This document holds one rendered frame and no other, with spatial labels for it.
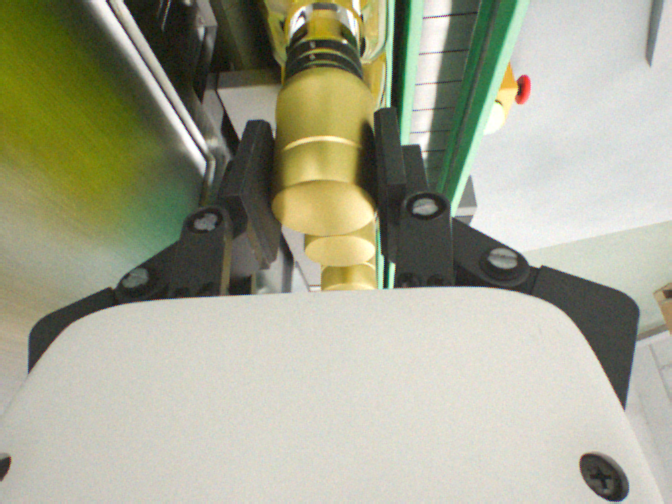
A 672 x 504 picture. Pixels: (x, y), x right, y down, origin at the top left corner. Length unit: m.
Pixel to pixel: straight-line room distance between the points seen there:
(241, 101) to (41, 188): 0.32
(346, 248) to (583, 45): 0.57
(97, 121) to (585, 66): 0.64
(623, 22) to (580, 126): 0.19
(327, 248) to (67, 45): 0.16
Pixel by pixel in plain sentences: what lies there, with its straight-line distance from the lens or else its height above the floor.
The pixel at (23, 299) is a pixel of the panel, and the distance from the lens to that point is 0.20.
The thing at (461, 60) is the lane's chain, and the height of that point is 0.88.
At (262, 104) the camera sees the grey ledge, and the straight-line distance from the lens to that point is 0.50.
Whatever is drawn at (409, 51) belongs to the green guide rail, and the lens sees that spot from 0.35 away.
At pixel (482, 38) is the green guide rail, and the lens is 0.42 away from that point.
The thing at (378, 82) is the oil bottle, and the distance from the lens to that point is 0.21.
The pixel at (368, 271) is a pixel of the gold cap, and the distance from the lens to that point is 0.22.
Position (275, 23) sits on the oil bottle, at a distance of 0.18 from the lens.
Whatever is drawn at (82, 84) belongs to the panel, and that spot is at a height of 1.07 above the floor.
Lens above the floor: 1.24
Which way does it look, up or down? 26 degrees down
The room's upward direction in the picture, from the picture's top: 180 degrees clockwise
